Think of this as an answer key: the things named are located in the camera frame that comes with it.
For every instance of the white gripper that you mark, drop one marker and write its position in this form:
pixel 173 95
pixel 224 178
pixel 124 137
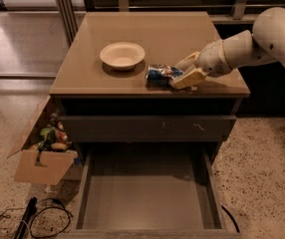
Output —
pixel 212 59

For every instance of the blue silver redbull can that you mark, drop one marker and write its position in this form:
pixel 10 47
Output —
pixel 162 75

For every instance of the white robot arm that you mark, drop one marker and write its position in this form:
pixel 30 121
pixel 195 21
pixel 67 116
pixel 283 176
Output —
pixel 263 45

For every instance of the grey drawer cabinet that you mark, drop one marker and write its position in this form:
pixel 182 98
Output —
pixel 87 87

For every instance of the closed grey top drawer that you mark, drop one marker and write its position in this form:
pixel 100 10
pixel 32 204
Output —
pixel 147 128

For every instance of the open grey middle drawer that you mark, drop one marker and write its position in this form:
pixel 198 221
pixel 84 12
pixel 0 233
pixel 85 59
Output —
pixel 149 191

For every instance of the white paper bowl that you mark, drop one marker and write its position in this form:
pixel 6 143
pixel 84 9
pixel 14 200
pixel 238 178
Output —
pixel 122 56

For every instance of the red snack packet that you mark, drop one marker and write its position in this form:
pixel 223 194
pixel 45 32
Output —
pixel 61 136

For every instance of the yellow item in box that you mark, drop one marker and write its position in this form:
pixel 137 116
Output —
pixel 59 146

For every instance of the green snack packet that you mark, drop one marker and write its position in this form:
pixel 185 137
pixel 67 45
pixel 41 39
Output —
pixel 47 135

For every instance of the open cardboard box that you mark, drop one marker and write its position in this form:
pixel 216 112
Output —
pixel 39 163

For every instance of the black stick tool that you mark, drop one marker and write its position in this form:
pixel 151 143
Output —
pixel 24 223

